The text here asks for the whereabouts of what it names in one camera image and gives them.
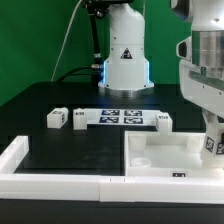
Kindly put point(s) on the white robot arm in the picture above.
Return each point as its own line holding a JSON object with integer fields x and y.
{"x": 201, "y": 66}

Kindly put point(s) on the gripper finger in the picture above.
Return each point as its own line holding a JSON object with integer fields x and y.
{"x": 209, "y": 117}

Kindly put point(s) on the white U-shaped fence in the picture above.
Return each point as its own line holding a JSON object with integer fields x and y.
{"x": 100, "y": 188}

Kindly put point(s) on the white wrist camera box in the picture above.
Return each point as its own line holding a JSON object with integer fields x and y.
{"x": 184, "y": 49}

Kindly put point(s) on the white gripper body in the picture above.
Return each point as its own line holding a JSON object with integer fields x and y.
{"x": 206, "y": 92}

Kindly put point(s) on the white square table top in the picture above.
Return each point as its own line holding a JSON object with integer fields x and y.
{"x": 173, "y": 154}

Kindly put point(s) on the white sheet with tags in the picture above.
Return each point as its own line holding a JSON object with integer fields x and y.
{"x": 128, "y": 117}

